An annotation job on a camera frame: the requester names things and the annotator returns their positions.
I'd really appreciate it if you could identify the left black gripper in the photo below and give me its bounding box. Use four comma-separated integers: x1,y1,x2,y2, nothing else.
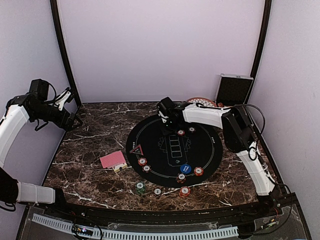
32,102,83,132

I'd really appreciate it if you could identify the red triangular all-in marker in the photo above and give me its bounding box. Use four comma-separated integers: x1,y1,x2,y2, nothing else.
129,144,144,156

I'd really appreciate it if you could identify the red-backed playing card deck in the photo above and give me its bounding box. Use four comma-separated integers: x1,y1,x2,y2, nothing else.
99,151,126,169

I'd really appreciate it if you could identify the red poker chip stack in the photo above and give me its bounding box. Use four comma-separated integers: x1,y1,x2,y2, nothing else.
179,186,191,198

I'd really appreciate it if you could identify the orange black poker chip stack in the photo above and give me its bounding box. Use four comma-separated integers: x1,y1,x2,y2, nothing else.
153,188,162,196

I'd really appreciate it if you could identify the green poker chip stack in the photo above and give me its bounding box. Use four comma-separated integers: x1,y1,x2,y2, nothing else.
135,182,146,195

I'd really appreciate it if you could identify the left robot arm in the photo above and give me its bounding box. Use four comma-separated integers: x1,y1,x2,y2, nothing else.
0,79,83,218

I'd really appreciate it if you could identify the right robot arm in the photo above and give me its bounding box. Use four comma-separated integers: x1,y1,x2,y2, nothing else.
157,97,276,197

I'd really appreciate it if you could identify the patterned ceramic plate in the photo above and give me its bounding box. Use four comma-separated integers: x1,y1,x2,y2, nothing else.
187,97,217,107

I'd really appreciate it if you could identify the round black poker mat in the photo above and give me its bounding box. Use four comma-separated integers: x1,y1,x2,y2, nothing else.
126,115,223,188

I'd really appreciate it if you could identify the blue small blind button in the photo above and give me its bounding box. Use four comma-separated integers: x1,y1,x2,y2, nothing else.
180,164,192,175

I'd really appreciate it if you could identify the aluminium poker chip case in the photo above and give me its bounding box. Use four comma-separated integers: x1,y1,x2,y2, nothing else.
215,73,254,106

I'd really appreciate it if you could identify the yellow playing card box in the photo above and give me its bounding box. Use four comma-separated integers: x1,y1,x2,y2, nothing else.
111,162,128,173

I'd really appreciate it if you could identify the left black frame post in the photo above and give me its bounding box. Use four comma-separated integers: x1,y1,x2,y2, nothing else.
49,0,82,108

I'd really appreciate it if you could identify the black frame post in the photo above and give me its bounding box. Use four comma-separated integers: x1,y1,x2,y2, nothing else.
49,0,82,108
249,0,273,79

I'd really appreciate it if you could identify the white slotted cable duct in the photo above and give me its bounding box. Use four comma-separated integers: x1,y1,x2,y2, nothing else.
31,213,239,240

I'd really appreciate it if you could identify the right black frame post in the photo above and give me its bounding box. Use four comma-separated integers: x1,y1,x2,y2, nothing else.
249,0,273,79

